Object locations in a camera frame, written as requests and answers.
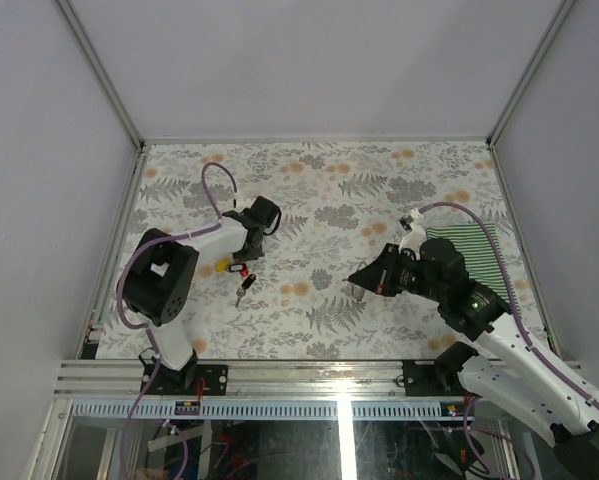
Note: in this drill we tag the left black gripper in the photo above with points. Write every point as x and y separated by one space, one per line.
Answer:
248 256

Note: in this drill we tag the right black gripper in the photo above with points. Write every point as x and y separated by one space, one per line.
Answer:
378 275

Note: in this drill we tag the silver keyring with keys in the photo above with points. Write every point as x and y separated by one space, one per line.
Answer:
359 281

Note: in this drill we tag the red key tag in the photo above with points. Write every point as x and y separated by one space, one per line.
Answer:
240 268

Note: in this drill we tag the yellow key tag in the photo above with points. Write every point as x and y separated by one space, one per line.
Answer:
222 265

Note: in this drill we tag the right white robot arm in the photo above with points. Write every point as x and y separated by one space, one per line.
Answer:
501 361

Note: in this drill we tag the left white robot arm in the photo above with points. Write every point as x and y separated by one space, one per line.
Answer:
156 282

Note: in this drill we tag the black tagged key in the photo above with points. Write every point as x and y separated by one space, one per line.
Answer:
244 287

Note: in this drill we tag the floral patterned table mat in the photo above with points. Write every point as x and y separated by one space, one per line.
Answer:
340 203

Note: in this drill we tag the green striped cloth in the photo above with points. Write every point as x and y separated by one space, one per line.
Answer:
480 258

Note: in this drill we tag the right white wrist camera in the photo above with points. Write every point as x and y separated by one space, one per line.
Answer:
414 232

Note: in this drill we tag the aluminium front rail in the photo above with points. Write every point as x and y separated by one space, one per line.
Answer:
246 379

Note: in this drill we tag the white slotted cable duct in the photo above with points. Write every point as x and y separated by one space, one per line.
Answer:
271 410

